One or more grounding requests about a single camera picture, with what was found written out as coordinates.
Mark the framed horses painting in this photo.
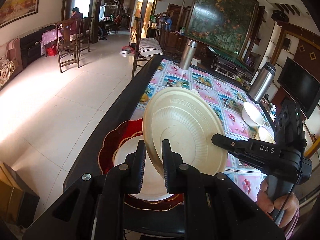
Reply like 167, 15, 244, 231
0, 0, 39, 28

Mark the colourful patterned tablecloth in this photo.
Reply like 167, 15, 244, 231
131, 59, 274, 200

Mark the green mahjong table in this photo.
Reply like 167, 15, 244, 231
206, 46, 253, 78

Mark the red gold-rimmed plate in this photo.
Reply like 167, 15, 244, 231
97, 119, 184, 212

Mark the seated person in maroon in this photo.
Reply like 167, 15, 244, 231
68, 7, 83, 35

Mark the white round plate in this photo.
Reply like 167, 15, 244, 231
113, 135, 172, 202

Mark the black low cabinet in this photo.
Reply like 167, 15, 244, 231
20, 24, 55, 69

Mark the large steel thermos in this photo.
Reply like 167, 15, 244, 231
247, 62, 276, 104

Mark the large floral wall painting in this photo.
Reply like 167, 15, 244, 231
185, 0, 259, 58

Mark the small steel thermos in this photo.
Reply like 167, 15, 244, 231
179, 39, 198, 70

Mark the red bag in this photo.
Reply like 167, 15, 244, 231
45, 44, 57, 56

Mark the cream small bowl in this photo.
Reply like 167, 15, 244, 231
255, 127, 275, 144

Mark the pink sofa with cover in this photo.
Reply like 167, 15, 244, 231
1, 38, 23, 89

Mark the dark wooden dining chair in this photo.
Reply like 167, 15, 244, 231
56, 19, 80, 73

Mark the black flat television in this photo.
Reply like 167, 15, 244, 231
277, 57, 319, 119

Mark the person's right hand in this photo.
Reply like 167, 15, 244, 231
257, 179, 299, 228

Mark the cream ridged plastic plate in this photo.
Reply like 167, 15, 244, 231
142, 87, 228, 176

